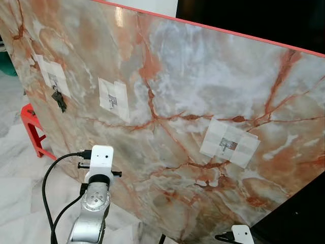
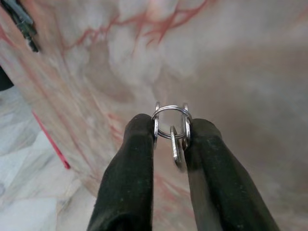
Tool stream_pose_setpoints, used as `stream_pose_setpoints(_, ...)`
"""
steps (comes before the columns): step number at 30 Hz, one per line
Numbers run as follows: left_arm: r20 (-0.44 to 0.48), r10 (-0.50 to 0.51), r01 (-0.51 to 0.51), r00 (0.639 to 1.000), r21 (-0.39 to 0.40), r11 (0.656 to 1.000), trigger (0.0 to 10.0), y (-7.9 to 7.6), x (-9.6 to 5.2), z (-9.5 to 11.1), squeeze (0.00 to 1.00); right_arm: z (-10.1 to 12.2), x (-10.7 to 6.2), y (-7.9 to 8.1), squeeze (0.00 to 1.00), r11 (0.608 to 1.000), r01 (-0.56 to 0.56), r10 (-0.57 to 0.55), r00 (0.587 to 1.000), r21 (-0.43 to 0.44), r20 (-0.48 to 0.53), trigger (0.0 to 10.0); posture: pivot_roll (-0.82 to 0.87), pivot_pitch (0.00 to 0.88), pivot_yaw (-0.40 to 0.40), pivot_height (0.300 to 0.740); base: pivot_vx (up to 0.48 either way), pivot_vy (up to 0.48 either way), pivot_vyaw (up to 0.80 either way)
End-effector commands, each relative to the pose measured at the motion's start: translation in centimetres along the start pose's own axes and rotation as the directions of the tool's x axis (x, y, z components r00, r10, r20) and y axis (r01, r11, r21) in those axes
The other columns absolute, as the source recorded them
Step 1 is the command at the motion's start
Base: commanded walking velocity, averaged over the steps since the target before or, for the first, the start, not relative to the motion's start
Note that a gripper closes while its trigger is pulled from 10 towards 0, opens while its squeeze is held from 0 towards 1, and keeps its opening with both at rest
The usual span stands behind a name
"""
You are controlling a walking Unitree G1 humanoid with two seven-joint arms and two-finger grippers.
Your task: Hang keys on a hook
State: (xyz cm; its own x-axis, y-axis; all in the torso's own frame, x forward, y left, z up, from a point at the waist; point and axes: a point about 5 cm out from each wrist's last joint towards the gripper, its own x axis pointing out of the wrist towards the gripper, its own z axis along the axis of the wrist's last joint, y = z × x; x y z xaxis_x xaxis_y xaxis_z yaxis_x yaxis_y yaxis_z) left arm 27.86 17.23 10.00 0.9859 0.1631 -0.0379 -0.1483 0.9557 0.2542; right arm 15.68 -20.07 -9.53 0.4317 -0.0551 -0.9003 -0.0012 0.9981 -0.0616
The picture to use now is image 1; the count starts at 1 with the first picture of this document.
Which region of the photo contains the red plastic stool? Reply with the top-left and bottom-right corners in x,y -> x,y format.
20,103 -> 56,161

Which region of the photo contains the green plastic bin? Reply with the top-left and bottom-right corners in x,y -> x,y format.
0,48 -> 18,77

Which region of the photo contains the marble top folding table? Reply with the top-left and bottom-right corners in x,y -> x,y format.
0,0 -> 325,244

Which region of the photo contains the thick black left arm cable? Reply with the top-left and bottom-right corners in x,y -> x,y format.
42,150 -> 92,244

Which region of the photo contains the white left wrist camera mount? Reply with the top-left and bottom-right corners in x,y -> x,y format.
84,145 -> 115,185

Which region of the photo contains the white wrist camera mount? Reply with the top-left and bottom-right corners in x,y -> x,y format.
231,225 -> 254,244
84,145 -> 115,185

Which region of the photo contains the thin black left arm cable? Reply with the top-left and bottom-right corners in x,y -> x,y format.
51,183 -> 87,244

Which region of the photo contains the dark key bunch on ring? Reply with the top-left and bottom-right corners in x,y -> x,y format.
51,85 -> 68,113

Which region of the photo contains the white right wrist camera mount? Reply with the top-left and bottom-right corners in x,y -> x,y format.
231,225 -> 254,244

